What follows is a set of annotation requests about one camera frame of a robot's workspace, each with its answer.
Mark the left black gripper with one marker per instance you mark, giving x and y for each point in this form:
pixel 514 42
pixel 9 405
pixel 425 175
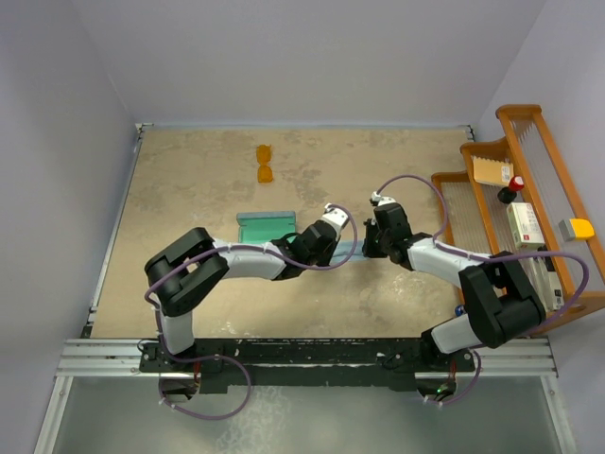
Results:
pixel 332 248

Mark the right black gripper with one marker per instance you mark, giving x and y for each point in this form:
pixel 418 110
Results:
pixel 369 250

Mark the light blue cleaning cloth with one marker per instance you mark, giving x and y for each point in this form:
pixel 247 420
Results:
pixel 346 247

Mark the blue-grey glasses case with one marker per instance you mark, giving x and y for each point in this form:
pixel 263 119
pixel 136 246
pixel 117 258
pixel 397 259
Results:
pixel 260 227

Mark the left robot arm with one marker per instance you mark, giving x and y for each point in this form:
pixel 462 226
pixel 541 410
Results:
pixel 185 272

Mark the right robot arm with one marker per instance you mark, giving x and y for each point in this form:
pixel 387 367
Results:
pixel 500 302

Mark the orange sunglasses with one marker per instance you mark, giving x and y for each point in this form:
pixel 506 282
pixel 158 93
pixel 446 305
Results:
pixel 263 157

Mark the brown cardboard envelope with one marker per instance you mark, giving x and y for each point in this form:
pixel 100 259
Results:
pixel 492 172

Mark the red black bottle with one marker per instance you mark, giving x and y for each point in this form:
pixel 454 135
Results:
pixel 509 193

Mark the wooden tiered rack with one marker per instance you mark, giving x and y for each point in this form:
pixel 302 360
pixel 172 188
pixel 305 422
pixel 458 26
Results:
pixel 475 217

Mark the white red box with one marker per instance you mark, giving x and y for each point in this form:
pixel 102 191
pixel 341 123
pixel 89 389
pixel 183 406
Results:
pixel 524 226

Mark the white black stapler device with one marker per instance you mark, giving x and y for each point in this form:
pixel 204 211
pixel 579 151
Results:
pixel 545 280

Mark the yellow grey sponge block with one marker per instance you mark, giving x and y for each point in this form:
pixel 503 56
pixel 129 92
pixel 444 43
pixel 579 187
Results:
pixel 576 229

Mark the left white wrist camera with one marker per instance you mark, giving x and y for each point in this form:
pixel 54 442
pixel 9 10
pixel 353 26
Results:
pixel 335 217

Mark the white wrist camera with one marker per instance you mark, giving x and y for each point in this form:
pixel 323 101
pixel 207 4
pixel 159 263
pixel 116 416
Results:
pixel 377 199
pixel 335 217

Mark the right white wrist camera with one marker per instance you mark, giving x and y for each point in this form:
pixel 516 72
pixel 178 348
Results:
pixel 377 199

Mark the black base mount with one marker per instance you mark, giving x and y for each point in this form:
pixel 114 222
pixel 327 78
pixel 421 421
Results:
pixel 392 363

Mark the aluminium frame rail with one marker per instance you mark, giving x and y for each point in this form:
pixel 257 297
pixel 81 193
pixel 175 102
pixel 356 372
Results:
pixel 121 358

